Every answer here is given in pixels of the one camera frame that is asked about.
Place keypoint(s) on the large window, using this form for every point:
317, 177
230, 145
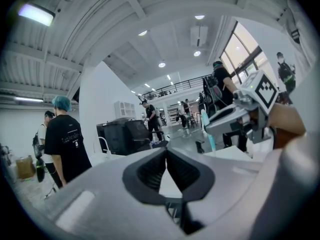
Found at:
237, 51

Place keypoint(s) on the brown cardboard box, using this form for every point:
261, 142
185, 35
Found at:
25, 167

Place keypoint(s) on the white glass-door cabinet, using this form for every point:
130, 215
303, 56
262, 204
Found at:
125, 109

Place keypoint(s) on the white arched faucet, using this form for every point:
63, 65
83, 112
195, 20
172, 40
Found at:
109, 150

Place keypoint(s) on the white washbasin on metal frame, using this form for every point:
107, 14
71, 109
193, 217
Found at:
105, 159

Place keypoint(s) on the white ceiling air conditioner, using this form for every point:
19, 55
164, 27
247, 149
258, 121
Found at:
198, 35

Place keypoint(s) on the black mezzanine railing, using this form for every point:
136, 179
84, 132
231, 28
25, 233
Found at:
180, 84

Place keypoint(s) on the fluorescent tube light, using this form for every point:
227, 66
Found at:
28, 99

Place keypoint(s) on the large black box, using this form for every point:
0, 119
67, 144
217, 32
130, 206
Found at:
112, 139

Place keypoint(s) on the person's right forearm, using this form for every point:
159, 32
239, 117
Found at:
287, 119

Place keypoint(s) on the white washbasin table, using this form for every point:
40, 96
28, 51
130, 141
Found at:
230, 151

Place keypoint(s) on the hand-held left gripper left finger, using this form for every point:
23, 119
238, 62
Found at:
105, 196

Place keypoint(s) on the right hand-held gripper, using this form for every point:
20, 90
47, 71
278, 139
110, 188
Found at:
265, 91

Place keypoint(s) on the round ceiling downlight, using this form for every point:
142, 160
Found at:
199, 17
142, 33
197, 53
162, 64

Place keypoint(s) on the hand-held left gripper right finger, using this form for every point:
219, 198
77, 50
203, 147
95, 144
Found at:
225, 184

